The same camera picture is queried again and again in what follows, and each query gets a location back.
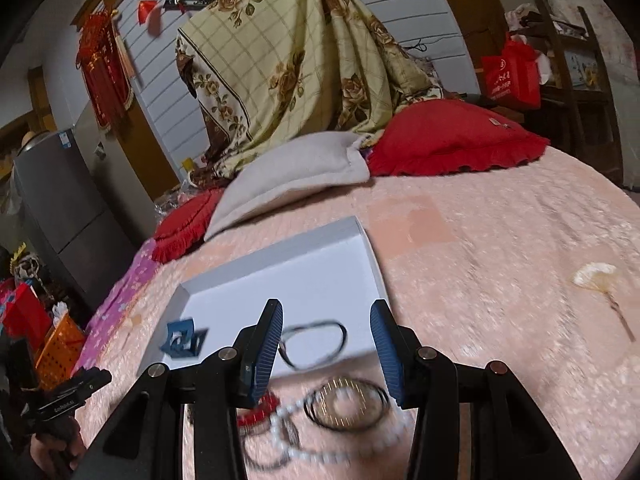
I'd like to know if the dark wooden chair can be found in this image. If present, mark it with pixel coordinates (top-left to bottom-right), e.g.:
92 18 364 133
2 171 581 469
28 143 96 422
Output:
505 0 626 186

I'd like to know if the red gift bag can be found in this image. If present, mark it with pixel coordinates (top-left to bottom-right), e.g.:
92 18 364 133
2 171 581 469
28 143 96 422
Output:
2 282 53 351

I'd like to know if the orange plastic basket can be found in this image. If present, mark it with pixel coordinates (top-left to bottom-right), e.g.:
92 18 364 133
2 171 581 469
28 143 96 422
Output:
35 317 86 391

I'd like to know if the red bead bracelet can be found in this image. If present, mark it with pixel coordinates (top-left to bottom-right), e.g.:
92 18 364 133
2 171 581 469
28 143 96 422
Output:
237 392 281 429

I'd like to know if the red tasselled wall hanging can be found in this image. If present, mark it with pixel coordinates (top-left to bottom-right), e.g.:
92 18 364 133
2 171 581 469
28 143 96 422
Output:
75 10 135 133

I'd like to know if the small red flag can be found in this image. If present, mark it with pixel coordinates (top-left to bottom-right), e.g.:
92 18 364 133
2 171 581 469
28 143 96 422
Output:
137 0 166 37

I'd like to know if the pink textured bedspread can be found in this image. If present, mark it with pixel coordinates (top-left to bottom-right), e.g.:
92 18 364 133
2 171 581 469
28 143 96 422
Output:
75 152 640 480

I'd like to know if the floral beige blanket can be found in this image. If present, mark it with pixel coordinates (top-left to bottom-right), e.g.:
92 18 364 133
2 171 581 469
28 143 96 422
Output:
175 0 444 181

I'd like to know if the person's left hand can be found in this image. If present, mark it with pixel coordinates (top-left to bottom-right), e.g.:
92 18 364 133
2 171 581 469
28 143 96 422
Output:
29 430 88 480

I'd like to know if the black hair tie beige charm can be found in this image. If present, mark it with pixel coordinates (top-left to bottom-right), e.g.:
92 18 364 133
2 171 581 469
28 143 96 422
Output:
242 410 302 469

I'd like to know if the blue hair claw clip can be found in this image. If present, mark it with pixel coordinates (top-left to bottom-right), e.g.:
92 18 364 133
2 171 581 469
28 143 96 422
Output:
160 316 209 360

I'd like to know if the white cardboard tray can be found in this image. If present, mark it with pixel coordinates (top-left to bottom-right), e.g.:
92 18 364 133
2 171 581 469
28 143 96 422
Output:
136 216 388 378

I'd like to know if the white fan hair stick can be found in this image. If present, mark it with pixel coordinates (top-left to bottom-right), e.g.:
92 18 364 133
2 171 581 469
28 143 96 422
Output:
572 262 637 343

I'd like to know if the thin black hair tie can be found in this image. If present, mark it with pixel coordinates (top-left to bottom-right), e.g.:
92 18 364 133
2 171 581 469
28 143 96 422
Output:
280 320 348 372

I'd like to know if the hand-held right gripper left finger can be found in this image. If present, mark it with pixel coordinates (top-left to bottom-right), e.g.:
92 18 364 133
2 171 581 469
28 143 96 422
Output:
75 299 286 480

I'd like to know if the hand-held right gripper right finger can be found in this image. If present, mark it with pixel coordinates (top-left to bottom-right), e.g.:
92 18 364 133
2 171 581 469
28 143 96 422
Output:
369 299 583 480

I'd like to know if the grey refrigerator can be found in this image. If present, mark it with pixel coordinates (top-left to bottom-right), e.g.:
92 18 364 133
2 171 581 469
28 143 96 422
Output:
12 127 136 306

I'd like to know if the purple floral sheet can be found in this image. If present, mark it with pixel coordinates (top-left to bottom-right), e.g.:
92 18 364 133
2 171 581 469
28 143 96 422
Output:
80 237 166 376

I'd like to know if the white bead necklace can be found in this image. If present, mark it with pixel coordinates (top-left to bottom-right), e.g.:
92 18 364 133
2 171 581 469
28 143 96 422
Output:
270 387 406 466

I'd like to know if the beige pillow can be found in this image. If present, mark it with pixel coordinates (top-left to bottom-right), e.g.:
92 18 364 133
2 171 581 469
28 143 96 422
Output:
204 132 371 241

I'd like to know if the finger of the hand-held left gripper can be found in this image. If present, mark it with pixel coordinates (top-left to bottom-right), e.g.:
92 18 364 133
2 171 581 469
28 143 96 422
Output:
37 366 113 422

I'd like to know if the red shopping bag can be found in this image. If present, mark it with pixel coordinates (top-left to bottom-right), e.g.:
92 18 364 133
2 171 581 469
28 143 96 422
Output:
481 32 543 111

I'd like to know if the clear plastic bag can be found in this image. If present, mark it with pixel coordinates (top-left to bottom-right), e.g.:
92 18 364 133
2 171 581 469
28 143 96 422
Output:
154 180 201 221

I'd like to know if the clear gold spiral hair tie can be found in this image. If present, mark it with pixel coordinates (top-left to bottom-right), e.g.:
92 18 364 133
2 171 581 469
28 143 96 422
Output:
315 380 374 428

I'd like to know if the red frilled pillow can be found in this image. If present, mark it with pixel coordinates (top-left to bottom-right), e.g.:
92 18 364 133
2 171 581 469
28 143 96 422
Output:
151 189 226 264
367 99 551 177

